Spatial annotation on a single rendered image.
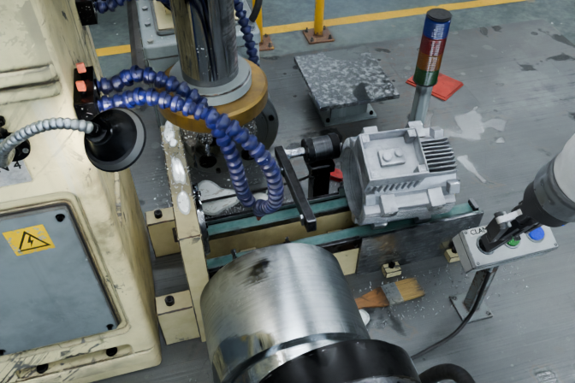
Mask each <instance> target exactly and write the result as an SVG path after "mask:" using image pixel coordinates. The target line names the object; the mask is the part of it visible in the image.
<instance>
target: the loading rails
mask: <svg viewBox="0 0 575 383"><path fill-rule="evenodd" d="M307 200H308V202H309V204H310V206H311V209H312V211H313V213H314V215H315V217H316V219H317V230H316V231H313V232H307V231H306V229H305V226H301V224H300V215H299V211H298V210H297V207H296V205H295V202H294V201H292V202H287V203H283V204H282V206H281V207H280V208H279V209H278V210H277V211H276V212H274V213H271V214H269V215H267V214H266V215H265V216H263V217H262V218H261V219H260V221H258V220H257V217H256V216H255V215H254V214H253V209H250V210H246V211H241V212H237V213H233V214H228V215H221V216H217V217H212V218H208V219H205V222H207V224H208V228H207V230H208V234H209V236H208V240H209V244H210V254H209V255H206V261H207V267H208V271H209V276H210V278H211V277H212V276H213V275H214V274H215V273H216V272H217V271H219V270H220V269H219V268H220V267H221V266H225V265H226V264H228V263H229V262H231V261H233V256H232V254H231V250H232V249H236V254H235V255H236V256H237V257H239V256H242V255H244V254H246V253H247V252H250V251H252V250H256V249H259V248H262V247H265V246H269V245H278V244H282V243H283V242H285V239H286V237H288V240H289V241H290V242H291V243H301V244H308V245H315V246H319V247H321V248H324V249H325V250H328V251H329V252H331V253H332V254H333V255H334V256H335V257H336V258H337V260H338V262H339V264H340V265H341V269H342V271H343V274H344V275H347V274H354V273H356V275H357V276H358V275H361V274H368V273H371V272H376V271H379V270H382V272H383V275H384V277H385V278H389V277H393V276H396V275H400V274H401V271H402V269H401V267H400V265H404V264H408V263H412V262H418V261H422V260H426V259H430V258H433V257H437V256H445V257H446V259H447V260H448V262H457V261H460V259H459V255H458V253H457V250H456V249H455V246H454V244H453V237H455V236H456V235H457V234H458V233H459V232H461V231H464V230H467V229H471V228H475V227H479V224H480V222H481V220H482V218H483V214H484V212H483V210H478V209H479V206H478V205H477V203H476V202H475V200H474V199H473V198H469V201H468V203H462V204H457V205H454V206H453V207H452V209H451V210H450V211H449V212H447V213H442V214H437V215H431V219H430V220H429V221H426V222H422V223H415V221H414V218H411V219H405V220H399V221H388V225H387V226H386V227H385V228H381V229H376V230H371V226H370V224H367V225H361V226H360V225H359V224H354V223H353V220H352V212H351V210H349V209H350V208H349V207H348V203H347V197H346V193H345V189H344V186H341V187H338V191H337V192H334V193H330V194H325V195H321V196H316V197H309V198H307Z"/></svg>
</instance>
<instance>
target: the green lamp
mask: <svg viewBox="0 0 575 383"><path fill-rule="evenodd" d="M439 71H440V69H438V70H436V71H431V72H430V71H424V70H422V69H421V68H419V67H418V66H417V64H416V68H415V73H414V80H415V81H416V82H417V83H419V84H420V85H434V84H435V83H436V82H437V78H438V74H439Z"/></svg>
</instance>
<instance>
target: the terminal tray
mask: <svg viewBox="0 0 575 383"><path fill-rule="evenodd" d="M411 131H413V132H414V135H411V134H410V132H411ZM364 137H367V138H368V140H367V141H364ZM353 151H354V153H355V156H356V157H355V156H354V159H355V162H356V166H357V170H358V174H359V180H360V185H361V180H362V185H361V188H362V186H363V192H371V191H373V192H376V191H378V192H379V193H380V192H381V191H382V190H384V192H386V191H387V190H388V189H389V190H390V191H392V190H393V189H395V190H396V191H398V190H399V189H400V188H401V189H402V190H404V189H405V188H406V187H407V188H408V189H410V188H411V187H412V186H413V187H414V188H416V187H417V186H418V185H419V184H420V183H421V182H422V181H423V180H424V179H425V178H426V177H427V175H428V174H429V173H430V171H429V168H428V165H427V162H426V159H425V156H424V151H423V147H422V145H421V141H420V138H419V136H418V130H417V128H416V127H412V128H405V129H398V130H391V131H384V132H377V133H363V134H359V135H358V137H357V139H356V141H355V145H354V147H353ZM354 153H353V155H354ZM356 158H357V160H356ZM357 161H358V162H357ZM358 164H359V165H358ZM421 166H424V170H422V169H420V167H421ZM359 170H360V173H359ZM373 173H376V176H373V175H372V174H373ZM360 175H361V179H360Z"/></svg>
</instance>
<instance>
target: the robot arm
mask: <svg viewBox="0 0 575 383"><path fill-rule="evenodd" d="M494 216H495V217H494V218H493V220H492V221H491V222H490V223H489V224H488V226H486V227H485V228H486V231H487V232H486V233H485V234H484V235H482V236H481V240H482V241H483V245H484V247H485V250H486V251H487V252H489V251H493V250H496V249H498V248H499V247H501V246H503V245H504V244H505V243H507V242H509V241H510V240H512V239H514V241H519V240H521V238H520V236H519V235H520V234H522V233H530V232H531V231H533V230H535V229H537V228H539V227H541V226H543V225H544V226H547V227H562V226H565V225H566V224H567V223H569V222H575V133H574V134H573V135H572V137H571V138H570V139H569V140H568V141H567V142H566V144H565V146H564V148H563V150H562V151H561V152H560V153H558V154H557V155H556V156H555V157H554V158H553V159H552V160H550V161H549V162H548V163H547V164H545V165H544V166H543V167H542V168H540V169H539V170H538V172H537V173H536V177H535V179H534V180H533V181H532V182H531V183H530V184H529V185H528V186H527V187H526V188H525V192H524V197H523V200H522V201H520V202H519V205H517V206H515V207H514V208H513V209H512V211H511V213H509V214H507V213H506V211H504V212H501V211H497V212H495V213H494ZM512 236H513V238H512Z"/></svg>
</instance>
